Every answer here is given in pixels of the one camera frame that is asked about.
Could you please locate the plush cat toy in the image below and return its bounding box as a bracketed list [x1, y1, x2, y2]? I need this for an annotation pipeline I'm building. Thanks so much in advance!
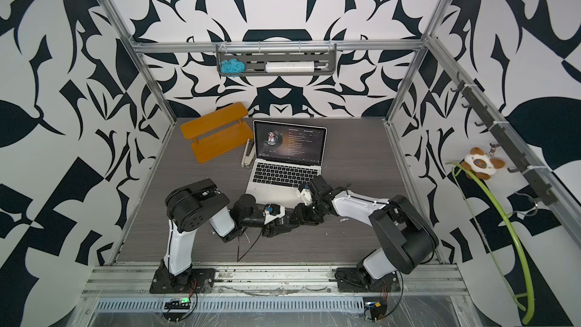
[460, 148, 506, 180]

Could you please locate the left controller board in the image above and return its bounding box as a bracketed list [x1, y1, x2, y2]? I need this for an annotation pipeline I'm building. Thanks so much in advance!
[163, 298, 192, 311]

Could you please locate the silver laptop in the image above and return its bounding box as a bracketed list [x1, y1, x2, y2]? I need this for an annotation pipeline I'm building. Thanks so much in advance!
[246, 120, 328, 208]

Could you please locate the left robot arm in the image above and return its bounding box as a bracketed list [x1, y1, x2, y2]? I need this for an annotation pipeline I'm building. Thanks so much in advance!
[163, 178, 300, 277]

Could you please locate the grey stapler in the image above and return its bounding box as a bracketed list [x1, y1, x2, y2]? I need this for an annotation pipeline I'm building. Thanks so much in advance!
[241, 139, 256, 168]

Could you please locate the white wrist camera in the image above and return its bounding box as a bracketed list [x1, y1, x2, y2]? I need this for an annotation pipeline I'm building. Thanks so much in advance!
[296, 186, 313, 206]
[263, 204, 286, 225]

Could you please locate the teal cloth ball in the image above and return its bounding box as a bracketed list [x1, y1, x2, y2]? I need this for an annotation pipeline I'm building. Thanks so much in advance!
[219, 58, 246, 76]

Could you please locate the white paper roll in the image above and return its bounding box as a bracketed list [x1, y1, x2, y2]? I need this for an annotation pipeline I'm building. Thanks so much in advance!
[265, 61, 315, 74]

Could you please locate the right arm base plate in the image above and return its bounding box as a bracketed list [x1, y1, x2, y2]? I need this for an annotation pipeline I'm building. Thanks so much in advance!
[334, 267, 401, 293]

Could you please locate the controller board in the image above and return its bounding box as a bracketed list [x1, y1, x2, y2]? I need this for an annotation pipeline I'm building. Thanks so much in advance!
[363, 301, 387, 322]
[163, 298, 192, 311]

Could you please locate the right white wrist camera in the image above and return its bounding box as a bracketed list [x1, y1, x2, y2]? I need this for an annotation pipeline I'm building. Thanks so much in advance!
[296, 186, 313, 206]

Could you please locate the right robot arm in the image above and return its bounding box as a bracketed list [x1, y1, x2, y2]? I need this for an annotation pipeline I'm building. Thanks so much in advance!
[294, 176, 440, 289]

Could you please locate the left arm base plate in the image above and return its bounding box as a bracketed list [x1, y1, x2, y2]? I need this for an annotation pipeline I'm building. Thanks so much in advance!
[149, 266, 216, 295]

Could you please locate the black hook rail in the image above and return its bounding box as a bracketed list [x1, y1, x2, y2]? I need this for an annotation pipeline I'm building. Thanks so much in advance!
[453, 72, 558, 206]

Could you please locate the green hose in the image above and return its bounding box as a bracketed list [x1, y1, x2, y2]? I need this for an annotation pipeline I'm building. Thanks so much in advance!
[445, 160, 536, 325]

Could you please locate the grey wall shelf tray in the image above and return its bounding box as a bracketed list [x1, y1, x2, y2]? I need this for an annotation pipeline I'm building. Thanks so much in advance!
[215, 41, 337, 77]

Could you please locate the right controller board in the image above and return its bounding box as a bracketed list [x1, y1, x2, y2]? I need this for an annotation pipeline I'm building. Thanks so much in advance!
[363, 301, 387, 322]

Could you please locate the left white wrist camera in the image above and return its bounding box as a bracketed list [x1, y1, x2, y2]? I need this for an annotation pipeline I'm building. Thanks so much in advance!
[263, 204, 286, 225]

